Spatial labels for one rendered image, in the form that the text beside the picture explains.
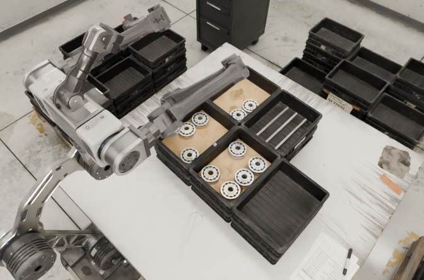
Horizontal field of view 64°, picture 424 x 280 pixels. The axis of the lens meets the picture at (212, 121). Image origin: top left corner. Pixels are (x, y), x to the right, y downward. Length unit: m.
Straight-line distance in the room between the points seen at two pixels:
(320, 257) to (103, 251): 1.20
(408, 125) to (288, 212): 1.53
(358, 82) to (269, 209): 1.56
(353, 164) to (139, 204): 1.27
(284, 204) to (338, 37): 1.97
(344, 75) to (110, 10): 2.83
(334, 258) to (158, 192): 0.98
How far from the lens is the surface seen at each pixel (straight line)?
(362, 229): 2.04
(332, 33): 3.41
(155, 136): 1.22
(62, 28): 4.37
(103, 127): 1.20
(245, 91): 2.22
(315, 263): 1.89
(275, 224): 1.77
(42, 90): 1.39
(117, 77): 3.01
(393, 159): 2.33
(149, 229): 1.88
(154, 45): 3.10
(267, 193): 1.83
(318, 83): 3.20
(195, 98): 1.27
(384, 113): 3.02
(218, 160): 1.89
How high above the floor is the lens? 2.45
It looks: 52 degrees down
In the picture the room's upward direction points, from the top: 2 degrees clockwise
